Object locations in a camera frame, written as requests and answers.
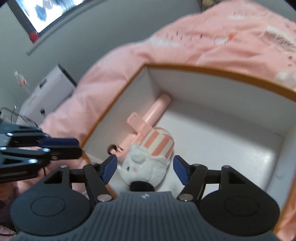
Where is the white plush toy striped hat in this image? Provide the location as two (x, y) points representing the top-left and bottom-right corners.
(118, 126), (175, 192)

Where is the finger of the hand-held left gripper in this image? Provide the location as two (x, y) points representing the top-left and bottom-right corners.
(0, 147), (82, 173)
(0, 125), (80, 149)

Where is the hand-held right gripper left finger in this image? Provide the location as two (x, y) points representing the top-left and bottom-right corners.
(44, 154), (118, 202)

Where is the clear plastic bottle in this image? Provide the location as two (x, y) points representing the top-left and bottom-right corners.
(14, 71), (29, 88)

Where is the orange cardboard box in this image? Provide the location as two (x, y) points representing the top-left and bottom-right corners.
(80, 64), (296, 234)

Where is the pink selfie stick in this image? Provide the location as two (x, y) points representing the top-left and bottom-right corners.
(107, 93), (171, 154)

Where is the pink printed blanket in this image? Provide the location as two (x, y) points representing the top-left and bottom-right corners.
(0, 2), (296, 241)

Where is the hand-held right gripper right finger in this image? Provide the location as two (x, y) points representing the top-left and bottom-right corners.
(173, 155), (245, 202)

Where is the white air purifier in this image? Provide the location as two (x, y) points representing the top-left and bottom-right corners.
(18, 64), (78, 127)

